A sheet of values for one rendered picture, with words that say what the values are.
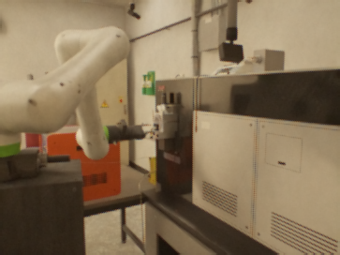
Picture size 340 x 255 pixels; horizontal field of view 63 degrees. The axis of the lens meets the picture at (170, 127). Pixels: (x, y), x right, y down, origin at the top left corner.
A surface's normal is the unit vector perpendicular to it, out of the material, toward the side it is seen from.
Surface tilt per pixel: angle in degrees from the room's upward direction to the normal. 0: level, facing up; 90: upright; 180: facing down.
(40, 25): 90
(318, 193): 90
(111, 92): 90
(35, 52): 90
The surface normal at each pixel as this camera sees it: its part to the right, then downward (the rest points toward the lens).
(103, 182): 0.51, 0.11
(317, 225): -0.86, 0.07
